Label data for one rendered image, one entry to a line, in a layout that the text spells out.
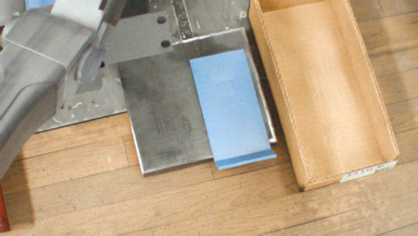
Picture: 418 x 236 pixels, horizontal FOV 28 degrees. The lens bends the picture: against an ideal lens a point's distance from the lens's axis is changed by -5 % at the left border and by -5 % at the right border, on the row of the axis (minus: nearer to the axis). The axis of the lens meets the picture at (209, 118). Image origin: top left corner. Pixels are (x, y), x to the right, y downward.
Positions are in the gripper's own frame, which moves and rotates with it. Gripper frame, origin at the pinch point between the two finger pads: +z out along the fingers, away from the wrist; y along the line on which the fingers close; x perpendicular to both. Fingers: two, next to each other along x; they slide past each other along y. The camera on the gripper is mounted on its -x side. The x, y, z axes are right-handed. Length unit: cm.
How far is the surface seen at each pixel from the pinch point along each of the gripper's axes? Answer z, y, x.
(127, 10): 9.2, 1.8, -9.6
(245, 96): 2.2, -11.1, -21.4
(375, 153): -2.6, -20.8, -36.0
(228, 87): 3.2, -9.6, -19.6
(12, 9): 7.2, 5.3, 5.3
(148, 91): 5.4, -8.5, -10.1
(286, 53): 5.8, -7.2, -28.6
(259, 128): 0.0, -14.9, -21.8
